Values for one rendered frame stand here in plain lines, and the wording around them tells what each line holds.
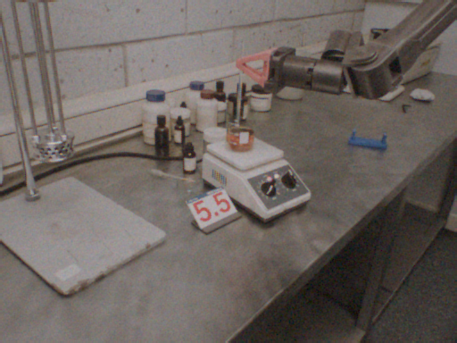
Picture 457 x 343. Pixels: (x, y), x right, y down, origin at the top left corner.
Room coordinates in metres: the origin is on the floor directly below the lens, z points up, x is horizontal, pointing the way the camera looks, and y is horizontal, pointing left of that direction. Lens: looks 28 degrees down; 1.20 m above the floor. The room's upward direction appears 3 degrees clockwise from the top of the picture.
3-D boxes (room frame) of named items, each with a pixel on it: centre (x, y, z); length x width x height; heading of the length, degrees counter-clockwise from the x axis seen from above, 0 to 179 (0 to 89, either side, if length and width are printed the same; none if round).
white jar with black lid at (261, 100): (1.33, -0.09, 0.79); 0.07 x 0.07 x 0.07
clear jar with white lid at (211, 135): (0.91, 0.04, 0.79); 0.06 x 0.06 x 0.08
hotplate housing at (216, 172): (0.79, -0.05, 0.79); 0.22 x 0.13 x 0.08; 41
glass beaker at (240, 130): (0.81, -0.02, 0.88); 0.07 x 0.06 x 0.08; 57
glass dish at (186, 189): (0.76, 0.08, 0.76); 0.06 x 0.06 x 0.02
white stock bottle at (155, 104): (1.02, 0.19, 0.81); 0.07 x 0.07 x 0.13
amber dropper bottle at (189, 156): (0.87, 0.09, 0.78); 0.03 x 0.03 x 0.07
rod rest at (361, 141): (1.08, -0.37, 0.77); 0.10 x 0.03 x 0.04; 79
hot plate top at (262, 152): (0.81, -0.03, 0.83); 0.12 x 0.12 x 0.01; 41
